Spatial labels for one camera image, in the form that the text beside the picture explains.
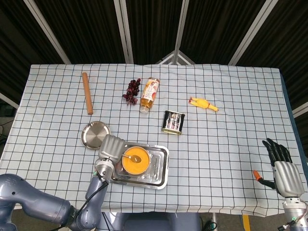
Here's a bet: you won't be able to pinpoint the yellow strip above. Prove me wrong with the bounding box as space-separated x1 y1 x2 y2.
242 214 251 231

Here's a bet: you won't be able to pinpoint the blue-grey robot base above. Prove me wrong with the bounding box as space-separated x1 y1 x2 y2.
96 211 202 231

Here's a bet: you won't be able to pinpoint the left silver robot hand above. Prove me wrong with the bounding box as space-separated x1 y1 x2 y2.
98 134 126 170

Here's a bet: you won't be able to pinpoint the amber drink bottle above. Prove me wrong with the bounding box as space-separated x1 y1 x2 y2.
140 77 160 114

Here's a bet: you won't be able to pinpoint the small metal spoon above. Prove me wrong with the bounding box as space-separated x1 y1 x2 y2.
122 154 142 163

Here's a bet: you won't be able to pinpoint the dark folding screen white frames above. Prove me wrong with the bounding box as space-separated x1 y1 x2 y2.
0 0 308 118

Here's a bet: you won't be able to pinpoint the round stainless steel plate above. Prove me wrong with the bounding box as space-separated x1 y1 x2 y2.
80 121 112 150

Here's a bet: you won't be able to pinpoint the wooden rolling pin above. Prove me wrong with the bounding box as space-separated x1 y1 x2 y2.
81 72 94 116

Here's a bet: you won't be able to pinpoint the grey triangular metal frame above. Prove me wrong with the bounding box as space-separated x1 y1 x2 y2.
155 50 196 65

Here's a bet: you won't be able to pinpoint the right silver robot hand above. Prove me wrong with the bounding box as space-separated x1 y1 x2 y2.
252 138 305 197

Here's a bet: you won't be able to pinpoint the blue checked tablecloth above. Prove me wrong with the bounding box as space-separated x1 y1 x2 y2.
0 64 308 216

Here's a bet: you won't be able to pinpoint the black luncheon meat can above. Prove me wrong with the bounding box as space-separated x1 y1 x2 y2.
161 110 185 136

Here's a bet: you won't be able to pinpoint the yellow rubber chicken toy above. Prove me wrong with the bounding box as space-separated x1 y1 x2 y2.
188 96 219 112

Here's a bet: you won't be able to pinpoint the orange powder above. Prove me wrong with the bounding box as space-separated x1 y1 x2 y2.
122 147 150 174

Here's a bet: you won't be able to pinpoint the dark red grape bunch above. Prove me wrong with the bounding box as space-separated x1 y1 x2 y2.
122 78 141 106

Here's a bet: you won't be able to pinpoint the rectangular stainless steel tray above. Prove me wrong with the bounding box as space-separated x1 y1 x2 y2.
108 141 170 190

